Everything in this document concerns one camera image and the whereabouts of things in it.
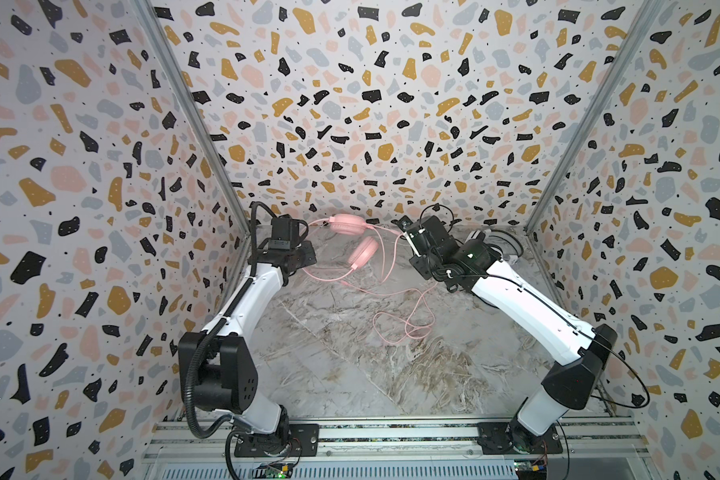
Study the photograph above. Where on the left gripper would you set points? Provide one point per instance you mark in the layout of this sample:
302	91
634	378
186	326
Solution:
308	252

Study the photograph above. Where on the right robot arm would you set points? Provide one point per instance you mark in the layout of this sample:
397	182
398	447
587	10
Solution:
579	350

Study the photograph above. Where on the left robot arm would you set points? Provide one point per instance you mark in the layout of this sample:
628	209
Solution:
218	377

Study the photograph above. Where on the white black headphones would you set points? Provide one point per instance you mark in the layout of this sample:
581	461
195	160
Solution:
510	247

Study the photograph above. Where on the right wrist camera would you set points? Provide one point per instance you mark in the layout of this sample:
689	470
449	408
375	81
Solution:
412	232

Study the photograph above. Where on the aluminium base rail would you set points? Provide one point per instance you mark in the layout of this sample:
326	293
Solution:
453	448

